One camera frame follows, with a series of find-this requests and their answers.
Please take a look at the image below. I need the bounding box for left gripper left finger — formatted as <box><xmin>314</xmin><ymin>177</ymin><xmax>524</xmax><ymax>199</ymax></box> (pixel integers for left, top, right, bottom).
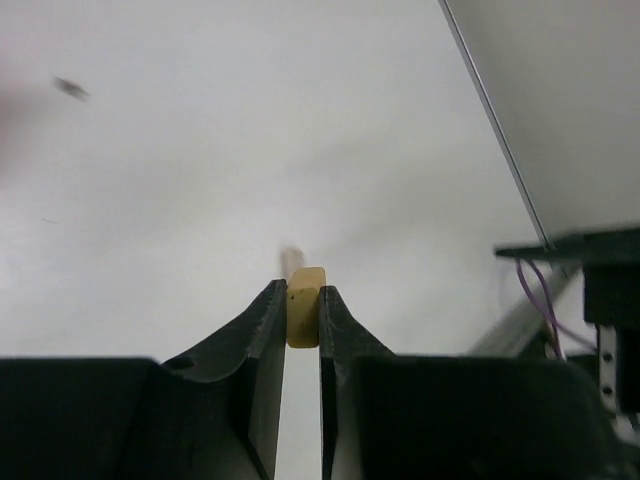
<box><xmin>1</xmin><ymin>280</ymin><xmax>286</xmax><ymax>479</ymax></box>

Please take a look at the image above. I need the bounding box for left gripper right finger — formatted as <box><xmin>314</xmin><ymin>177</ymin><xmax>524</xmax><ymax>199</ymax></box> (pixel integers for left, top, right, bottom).
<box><xmin>319</xmin><ymin>286</ymin><xmax>630</xmax><ymax>480</ymax></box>

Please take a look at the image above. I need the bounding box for tan eraser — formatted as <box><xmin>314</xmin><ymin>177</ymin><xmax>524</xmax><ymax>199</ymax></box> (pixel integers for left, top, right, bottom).
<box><xmin>286</xmin><ymin>267</ymin><xmax>326</xmax><ymax>349</ymax></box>

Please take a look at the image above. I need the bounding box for grey-white eraser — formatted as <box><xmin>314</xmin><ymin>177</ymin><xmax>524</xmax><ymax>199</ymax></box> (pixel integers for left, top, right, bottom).
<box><xmin>279</xmin><ymin>245</ymin><xmax>306</xmax><ymax>280</ymax></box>

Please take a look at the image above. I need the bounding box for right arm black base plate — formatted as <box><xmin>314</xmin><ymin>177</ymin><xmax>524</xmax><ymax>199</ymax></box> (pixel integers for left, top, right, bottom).
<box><xmin>494</xmin><ymin>226</ymin><xmax>639</xmax><ymax>356</ymax></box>

